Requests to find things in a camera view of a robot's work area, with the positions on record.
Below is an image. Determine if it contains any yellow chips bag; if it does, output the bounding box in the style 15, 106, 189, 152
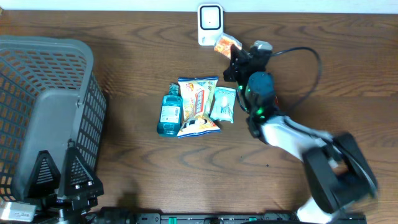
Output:
177, 77, 221, 138

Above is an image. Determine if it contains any white barcode scanner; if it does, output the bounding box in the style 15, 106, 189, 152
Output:
197, 3, 224, 46

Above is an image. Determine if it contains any teal mouthwash bottle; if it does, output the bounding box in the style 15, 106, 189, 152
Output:
157, 83, 183, 137

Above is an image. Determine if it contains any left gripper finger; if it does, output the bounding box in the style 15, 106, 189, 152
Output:
24, 151, 61, 198
62, 147, 95, 196

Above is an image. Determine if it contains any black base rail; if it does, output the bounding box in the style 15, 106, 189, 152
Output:
135, 212, 368, 224

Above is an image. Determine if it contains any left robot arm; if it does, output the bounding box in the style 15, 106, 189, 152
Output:
1, 147, 137, 223

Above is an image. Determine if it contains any small orange snack box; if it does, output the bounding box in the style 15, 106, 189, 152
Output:
214, 33, 242, 59

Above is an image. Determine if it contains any pale green wet wipes pack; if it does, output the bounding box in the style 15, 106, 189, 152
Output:
210, 86, 236, 123

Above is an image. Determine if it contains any grey plastic shopping basket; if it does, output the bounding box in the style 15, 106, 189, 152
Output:
1, 35, 107, 202

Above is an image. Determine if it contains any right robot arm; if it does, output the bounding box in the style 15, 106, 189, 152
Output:
223, 40, 378, 223

